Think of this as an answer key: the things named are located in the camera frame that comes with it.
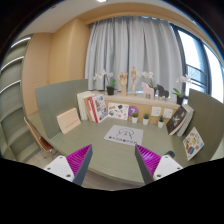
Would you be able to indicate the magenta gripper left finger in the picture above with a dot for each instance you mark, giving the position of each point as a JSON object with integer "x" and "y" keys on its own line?
{"x": 73, "y": 167}

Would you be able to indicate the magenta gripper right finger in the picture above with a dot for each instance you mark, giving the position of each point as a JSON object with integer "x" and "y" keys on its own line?
{"x": 154, "y": 167}

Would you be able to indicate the black computer mouse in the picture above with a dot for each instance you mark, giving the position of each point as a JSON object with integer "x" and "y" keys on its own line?
{"x": 170, "y": 153}

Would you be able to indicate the white printed mouse pad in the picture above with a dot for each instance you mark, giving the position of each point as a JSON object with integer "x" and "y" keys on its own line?
{"x": 124, "y": 135}

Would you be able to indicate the wooden chair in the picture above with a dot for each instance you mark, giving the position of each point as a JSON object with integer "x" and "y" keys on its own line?
{"x": 44, "y": 145}

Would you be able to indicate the small potted plant right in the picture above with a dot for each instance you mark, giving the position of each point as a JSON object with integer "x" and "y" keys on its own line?
{"x": 161, "y": 121}

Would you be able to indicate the small potted plant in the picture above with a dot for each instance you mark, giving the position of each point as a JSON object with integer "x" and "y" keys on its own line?
{"x": 146, "y": 119}
{"x": 134, "y": 117}
{"x": 161, "y": 121}

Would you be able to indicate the colourful sticker book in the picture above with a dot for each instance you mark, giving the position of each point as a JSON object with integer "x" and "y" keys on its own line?
{"x": 193, "y": 143}

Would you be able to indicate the beige leaning board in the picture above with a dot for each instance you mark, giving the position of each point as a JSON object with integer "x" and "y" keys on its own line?
{"x": 68, "y": 120}

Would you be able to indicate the small potted plant middle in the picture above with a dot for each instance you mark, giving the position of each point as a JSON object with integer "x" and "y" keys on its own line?
{"x": 146, "y": 119}

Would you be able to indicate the small potted plant left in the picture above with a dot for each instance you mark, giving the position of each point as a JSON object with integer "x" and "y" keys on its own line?
{"x": 134, "y": 117}

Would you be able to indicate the black cover book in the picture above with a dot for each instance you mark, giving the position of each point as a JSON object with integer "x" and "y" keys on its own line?
{"x": 176, "y": 120}

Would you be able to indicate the white upright books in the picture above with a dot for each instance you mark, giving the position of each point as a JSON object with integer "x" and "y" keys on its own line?
{"x": 83, "y": 105}

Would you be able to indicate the purple round number sign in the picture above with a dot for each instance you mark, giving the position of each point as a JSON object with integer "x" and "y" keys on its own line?
{"x": 132, "y": 109}

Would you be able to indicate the grey book behind black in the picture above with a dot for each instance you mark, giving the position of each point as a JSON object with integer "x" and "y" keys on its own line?
{"x": 187, "y": 121}

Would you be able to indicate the red spine magazine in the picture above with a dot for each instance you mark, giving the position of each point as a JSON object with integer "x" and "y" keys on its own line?
{"x": 99, "y": 108}

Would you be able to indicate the white illustrated card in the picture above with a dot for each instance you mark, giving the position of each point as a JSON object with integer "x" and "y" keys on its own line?
{"x": 118, "y": 111}

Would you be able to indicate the black horse figurine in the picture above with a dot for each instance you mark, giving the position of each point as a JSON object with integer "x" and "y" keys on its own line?
{"x": 162, "y": 92}

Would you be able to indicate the pink horse figurine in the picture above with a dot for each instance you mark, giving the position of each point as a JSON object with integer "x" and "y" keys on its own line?
{"x": 147, "y": 90}

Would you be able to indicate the white orchid black pot left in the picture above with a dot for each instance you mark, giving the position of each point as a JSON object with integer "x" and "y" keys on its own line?
{"x": 111, "y": 82}

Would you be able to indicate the white orchid black pot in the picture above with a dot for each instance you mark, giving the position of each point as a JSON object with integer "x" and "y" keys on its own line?
{"x": 181, "y": 93}
{"x": 111, "y": 82}

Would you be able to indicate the white orchid middle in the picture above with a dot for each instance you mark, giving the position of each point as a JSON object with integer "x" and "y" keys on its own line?
{"x": 150, "y": 76}

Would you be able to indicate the wooden hand model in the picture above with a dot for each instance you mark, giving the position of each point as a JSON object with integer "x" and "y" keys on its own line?
{"x": 122, "y": 77}

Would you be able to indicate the white orchid black pot right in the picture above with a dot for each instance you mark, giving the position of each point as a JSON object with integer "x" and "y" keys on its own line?
{"x": 181, "y": 93}

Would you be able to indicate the wooden mannequin figure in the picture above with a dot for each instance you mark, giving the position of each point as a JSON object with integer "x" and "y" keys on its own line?
{"x": 135, "y": 76}

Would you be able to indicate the grey curtain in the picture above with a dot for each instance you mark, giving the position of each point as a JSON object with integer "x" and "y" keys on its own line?
{"x": 124, "y": 44}

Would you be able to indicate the green wall shelf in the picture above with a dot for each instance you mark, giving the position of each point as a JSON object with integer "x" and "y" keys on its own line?
{"x": 16, "y": 141}

